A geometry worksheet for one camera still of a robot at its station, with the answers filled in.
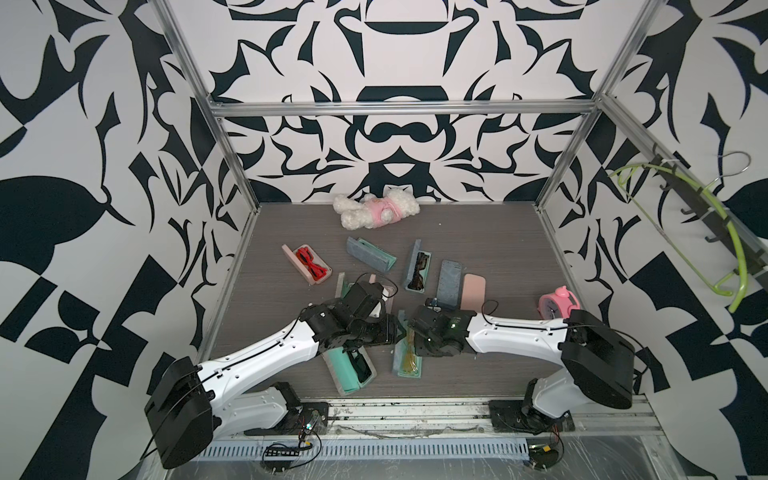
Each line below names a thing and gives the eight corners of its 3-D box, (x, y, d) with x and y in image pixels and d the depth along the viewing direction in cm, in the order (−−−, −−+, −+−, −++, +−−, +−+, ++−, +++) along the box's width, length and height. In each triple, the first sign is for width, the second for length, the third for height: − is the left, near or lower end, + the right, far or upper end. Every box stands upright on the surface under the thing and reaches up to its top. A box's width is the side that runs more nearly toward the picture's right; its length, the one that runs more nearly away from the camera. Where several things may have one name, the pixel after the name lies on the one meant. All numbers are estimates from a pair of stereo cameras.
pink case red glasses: (314, 288, 98) (310, 278, 93) (285, 256, 105) (280, 246, 101) (332, 274, 101) (329, 264, 96) (303, 245, 109) (299, 234, 104)
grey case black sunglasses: (405, 289, 97) (406, 279, 93) (413, 249, 108) (415, 238, 103) (424, 293, 97) (426, 283, 92) (431, 253, 107) (433, 242, 102)
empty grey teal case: (342, 257, 105) (340, 247, 100) (351, 244, 109) (350, 233, 104) (388, 276, 100) (388, 266, 96) (396, 261, 104) (396, 251, 100)
